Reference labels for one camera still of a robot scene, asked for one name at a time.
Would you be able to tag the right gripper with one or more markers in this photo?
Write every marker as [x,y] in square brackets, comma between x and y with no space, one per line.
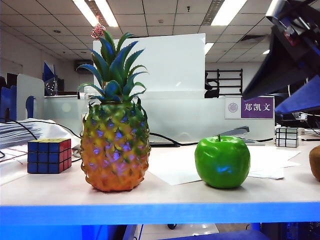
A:
[300,22]

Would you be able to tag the brown kiwi fruit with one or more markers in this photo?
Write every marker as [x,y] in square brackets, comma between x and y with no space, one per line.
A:
[315,163]

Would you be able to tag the glossy green apple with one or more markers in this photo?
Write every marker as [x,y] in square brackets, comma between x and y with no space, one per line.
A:
[222,162]

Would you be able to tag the plastic pineapple with green crown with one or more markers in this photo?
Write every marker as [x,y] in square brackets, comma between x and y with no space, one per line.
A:
[115,155]

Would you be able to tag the dark chairs and monitors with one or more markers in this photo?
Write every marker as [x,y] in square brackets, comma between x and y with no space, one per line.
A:
[290,122]

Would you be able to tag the purple and white name plate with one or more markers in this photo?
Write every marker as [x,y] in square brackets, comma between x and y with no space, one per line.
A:
[257,107]

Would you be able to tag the twin ceiling light strips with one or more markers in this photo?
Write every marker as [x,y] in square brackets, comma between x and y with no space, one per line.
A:
[266,52]

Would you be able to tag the silver mirror cube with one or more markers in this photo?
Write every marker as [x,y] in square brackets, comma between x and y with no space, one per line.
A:
[287,137]

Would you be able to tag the grey stapler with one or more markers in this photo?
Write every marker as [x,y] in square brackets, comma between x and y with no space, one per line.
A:
[240,130]

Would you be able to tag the pile of white paper sheets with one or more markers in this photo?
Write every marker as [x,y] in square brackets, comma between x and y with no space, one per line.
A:
[267,160]

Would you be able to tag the black office chair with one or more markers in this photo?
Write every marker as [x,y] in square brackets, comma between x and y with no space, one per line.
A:
[211,93]

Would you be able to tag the wide ceiling light panel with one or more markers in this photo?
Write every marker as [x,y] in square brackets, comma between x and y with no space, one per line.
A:
[228,12]

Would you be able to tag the frosted glass desk partition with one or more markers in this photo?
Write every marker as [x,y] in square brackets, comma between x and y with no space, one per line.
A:
[190,117]

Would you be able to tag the white partition board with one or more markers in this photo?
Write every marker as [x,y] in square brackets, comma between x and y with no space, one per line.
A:
[172,65]

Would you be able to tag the large white paper sheet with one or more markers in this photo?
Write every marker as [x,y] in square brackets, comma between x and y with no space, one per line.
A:
[172,165]

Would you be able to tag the long ceiling light strip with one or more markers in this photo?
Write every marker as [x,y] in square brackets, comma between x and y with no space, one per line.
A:
[86,12]
[107,13]

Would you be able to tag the red knot ornament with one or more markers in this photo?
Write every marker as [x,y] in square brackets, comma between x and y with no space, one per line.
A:
[96,32]

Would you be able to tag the black ceiling air unit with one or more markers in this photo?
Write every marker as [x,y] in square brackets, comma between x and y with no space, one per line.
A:
[83,65]

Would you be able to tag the clear bottle with label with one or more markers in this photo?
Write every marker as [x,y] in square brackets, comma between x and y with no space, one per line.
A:
[84,120]

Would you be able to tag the blue triangular board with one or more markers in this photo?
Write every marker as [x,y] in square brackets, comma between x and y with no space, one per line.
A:
[47,72]

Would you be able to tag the coloured Rubik's cube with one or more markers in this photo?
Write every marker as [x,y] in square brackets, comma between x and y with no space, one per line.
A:
[48,157]

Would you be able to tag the blue file holder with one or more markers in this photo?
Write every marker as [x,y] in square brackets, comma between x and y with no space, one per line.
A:
[11,100]

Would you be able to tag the stack of printed papers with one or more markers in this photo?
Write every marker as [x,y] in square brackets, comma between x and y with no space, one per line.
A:
[12,135]

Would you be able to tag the black wall rack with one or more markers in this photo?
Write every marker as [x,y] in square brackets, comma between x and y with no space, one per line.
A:
[241,82]

